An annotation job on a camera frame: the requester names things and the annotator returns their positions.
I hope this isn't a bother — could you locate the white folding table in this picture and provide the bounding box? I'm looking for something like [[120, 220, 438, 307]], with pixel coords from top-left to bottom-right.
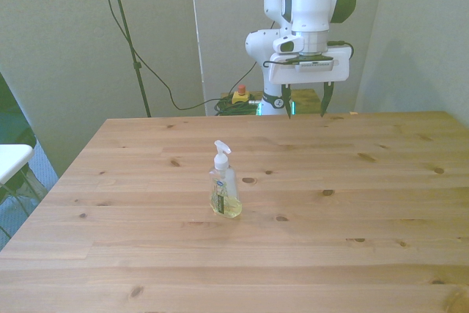
[[0, 144, 35, 185]]

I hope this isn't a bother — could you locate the long black hanging cable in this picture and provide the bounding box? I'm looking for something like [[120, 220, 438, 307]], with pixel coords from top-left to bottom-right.
[[89, 0, 259, 111]]

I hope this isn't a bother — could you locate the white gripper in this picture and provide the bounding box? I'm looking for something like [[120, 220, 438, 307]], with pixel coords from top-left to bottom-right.
[[267, 45, 350, 120]]

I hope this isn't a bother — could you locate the clear yellow sanitizer pump bottle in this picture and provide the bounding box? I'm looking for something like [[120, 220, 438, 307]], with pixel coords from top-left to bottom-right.
[[208, 139, 244, 220]]

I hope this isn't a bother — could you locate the white chair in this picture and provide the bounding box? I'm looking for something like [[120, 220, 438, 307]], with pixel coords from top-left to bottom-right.
[[0, 70, 49, 241]]

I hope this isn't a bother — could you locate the coiled green cable bundle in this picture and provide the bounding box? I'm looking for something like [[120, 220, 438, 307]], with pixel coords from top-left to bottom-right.
[[213, 97, 263, 117]]

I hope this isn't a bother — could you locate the yellow emergency stop button box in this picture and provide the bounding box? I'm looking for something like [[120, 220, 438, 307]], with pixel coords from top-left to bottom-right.
[[231, 84, 251, 106]]

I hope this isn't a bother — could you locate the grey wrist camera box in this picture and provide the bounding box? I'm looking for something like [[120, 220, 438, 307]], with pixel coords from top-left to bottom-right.
[[297, 56, 335, 71]]

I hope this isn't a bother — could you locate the black tripod stand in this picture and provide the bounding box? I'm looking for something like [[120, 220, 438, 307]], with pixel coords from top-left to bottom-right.
[[103, 0, 152, 118]]

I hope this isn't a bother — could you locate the white partition edge strip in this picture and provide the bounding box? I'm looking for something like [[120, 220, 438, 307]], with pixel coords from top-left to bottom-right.
[[188, 0, 207, 117]]

